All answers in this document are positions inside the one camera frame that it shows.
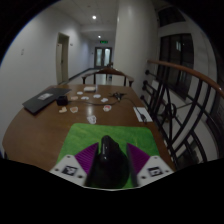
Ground white paper card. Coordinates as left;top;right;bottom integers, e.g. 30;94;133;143
133;106;154;124

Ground double glass door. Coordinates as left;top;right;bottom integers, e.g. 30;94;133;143
93;46;114;69

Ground green mouse pad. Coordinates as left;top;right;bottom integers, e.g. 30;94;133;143
56;122;162;190

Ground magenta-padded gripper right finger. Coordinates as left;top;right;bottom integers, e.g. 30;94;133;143
126;143;175;188

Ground white side door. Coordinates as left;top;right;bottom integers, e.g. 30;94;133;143
54;31;71;85

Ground dark framed window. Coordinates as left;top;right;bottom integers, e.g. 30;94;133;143
155;32;195;100

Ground black computer mouse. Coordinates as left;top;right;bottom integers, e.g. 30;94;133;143
85;134;132;191

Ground small black box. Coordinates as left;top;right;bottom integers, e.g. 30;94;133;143
56;95;69;107

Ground black closed laptop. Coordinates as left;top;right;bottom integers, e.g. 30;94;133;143
22;86;72;115

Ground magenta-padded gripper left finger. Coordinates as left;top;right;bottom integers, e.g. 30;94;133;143
49;142;100;186

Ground small white flat box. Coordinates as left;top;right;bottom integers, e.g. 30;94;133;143
83;85;97;93

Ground black railing with wooden handrail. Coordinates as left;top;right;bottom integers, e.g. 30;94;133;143
140;58;224;172

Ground wooden chair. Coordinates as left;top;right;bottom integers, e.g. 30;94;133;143
81;65;135;88

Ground black cable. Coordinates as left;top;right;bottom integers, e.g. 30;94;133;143
67;91;127;107

